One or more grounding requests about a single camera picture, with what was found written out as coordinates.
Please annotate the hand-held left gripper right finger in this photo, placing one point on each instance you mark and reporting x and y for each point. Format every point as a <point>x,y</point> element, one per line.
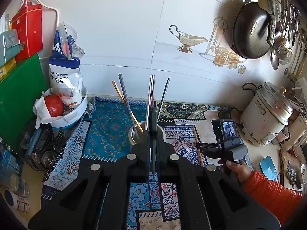
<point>160,151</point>

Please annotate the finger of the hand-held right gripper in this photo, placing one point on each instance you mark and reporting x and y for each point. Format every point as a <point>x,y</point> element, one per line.
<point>203,148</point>

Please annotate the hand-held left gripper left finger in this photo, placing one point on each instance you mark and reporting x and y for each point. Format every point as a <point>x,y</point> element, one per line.
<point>144,151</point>

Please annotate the yellow chopstick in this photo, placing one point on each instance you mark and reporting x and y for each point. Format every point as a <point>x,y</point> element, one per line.
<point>198,148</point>
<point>122,98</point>

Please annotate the white cup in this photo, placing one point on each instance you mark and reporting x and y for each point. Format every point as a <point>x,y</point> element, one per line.
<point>132,137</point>

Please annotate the dark green chopstick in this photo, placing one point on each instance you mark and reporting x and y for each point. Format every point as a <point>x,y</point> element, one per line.
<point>153,124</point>

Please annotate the grey chopstick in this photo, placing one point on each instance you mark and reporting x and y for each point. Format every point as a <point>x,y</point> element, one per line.
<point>127,100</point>
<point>165,93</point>

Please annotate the pink chopstick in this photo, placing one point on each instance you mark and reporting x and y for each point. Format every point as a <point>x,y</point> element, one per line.
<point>153,88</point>

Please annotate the person's right forearm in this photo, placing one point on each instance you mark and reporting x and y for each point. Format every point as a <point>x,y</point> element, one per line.
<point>271,194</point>

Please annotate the row of hanging metal utensils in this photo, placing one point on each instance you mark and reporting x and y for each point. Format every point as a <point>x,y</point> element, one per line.
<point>287,14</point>

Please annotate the person's right hand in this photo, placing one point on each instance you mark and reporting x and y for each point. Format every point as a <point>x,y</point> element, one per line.
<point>237,170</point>

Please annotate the patterned table mat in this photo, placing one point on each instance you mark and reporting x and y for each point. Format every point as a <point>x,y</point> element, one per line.
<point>108,129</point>

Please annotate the blue phone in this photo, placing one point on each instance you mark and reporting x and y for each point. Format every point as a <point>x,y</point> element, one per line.
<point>268,167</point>

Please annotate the white rice cooker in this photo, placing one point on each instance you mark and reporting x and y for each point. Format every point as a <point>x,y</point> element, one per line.
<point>266,115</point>

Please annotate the white mug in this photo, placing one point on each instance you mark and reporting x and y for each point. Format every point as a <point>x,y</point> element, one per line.
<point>283,136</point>

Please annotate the wooden board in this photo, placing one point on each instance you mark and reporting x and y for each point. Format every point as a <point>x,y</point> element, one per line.
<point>291,172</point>

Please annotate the white round tub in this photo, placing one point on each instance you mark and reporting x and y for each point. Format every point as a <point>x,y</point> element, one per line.
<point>72,116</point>

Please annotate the black polka dot cloth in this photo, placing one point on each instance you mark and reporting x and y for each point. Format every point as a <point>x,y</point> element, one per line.
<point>56,146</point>

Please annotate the metal strainer cup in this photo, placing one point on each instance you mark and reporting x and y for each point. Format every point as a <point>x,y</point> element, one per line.
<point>45,159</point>

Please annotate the metal ladle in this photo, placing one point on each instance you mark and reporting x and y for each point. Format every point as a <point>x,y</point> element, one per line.
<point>274,61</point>

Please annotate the red tomato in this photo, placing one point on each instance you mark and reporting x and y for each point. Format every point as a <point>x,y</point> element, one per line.
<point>54,105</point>

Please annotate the white crumpled plastic bag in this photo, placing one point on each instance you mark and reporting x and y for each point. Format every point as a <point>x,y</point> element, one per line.
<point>40,115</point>

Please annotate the white and blue bag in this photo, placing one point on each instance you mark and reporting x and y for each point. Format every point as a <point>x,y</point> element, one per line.
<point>64,74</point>

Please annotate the metal skimmer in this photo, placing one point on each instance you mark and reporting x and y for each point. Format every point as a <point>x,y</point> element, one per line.
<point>281,48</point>

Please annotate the black wok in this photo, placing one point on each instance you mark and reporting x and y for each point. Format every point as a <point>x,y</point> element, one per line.
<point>251,28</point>

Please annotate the clear plastic bag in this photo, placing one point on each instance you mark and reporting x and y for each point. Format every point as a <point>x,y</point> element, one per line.
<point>70,42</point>

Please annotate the green cutting board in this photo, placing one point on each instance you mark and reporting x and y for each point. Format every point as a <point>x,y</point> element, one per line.
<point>19,100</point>

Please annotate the white jar with red pattern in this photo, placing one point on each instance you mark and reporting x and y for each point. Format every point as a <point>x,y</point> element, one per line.
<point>20,204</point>

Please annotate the blue packet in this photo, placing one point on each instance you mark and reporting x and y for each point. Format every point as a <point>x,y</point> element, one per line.
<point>9,163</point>

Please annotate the yellow box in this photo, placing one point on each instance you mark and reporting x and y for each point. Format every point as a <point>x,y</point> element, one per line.
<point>4,69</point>

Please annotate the red box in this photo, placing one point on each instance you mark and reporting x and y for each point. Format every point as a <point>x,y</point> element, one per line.
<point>26,31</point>

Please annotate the teal box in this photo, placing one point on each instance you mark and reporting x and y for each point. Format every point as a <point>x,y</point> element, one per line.
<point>8,46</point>

